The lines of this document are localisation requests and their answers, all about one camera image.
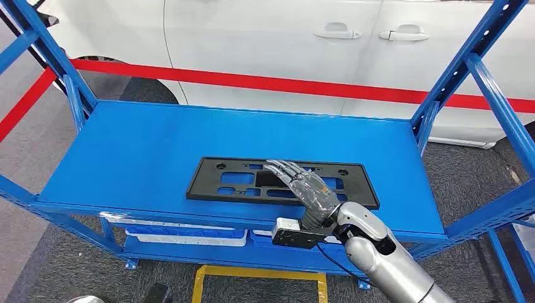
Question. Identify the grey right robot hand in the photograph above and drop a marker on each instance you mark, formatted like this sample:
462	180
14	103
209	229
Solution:
311	192

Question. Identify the black plastic plate bracket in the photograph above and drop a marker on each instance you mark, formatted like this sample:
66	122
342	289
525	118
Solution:
209	184

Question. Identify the blue metal shelf rack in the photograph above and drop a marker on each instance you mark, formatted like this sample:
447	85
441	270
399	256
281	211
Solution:
167	146

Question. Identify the yellow floor tape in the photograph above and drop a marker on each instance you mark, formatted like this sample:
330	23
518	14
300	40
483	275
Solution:
259	272

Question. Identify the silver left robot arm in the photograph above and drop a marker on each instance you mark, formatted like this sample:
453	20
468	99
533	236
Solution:
83	299

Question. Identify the red barrier belt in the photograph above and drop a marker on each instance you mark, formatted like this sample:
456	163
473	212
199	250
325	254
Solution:
250	83
25	104

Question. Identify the white car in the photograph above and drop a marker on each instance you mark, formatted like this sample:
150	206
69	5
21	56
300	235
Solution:
271	42

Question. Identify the black robot foot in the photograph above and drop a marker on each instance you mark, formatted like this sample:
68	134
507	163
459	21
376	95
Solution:
156	295

